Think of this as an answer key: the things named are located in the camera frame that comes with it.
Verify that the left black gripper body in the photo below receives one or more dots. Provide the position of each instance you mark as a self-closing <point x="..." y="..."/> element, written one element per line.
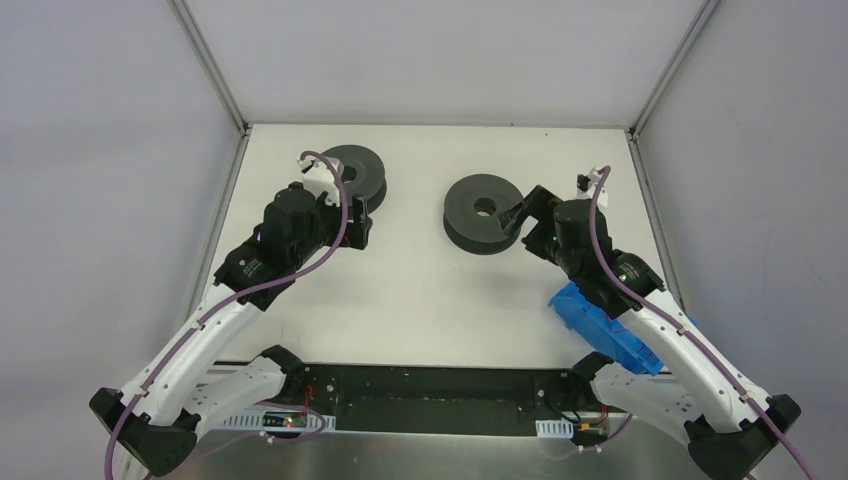
<point x="357" y="223"/>

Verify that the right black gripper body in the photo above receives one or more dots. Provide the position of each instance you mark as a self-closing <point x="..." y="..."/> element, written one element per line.
<point x="534" y="210"/>

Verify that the black cable spool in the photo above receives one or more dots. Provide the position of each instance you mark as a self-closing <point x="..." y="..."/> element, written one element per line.
<point x="470" y="213"/>

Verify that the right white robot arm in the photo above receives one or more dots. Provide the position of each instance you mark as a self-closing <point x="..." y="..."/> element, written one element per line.
<point x="727" y="422"/>

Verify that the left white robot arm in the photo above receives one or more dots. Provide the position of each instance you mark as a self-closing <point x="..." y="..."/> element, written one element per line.
<point x="157" y="418"/>

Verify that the black spool lying flat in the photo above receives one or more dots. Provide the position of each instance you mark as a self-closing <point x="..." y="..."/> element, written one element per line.
<point x="363" y="173"/>

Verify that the blue plastic bin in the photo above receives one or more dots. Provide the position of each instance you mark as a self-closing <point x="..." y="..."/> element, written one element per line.
<point x="640" y="342"/>

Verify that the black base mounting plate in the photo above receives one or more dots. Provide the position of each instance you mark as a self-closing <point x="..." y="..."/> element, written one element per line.
<point x="434" y="400"/>

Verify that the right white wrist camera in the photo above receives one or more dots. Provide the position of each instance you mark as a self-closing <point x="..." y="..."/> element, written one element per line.
<point x="592" y="183"/>

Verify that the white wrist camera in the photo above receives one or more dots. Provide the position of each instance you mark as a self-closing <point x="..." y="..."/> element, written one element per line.
<point x="319" y="181"/>
<point x="592" y="183"/>

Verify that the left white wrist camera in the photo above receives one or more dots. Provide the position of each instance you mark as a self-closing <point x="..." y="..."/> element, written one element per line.
<point x="319" y="181"/>

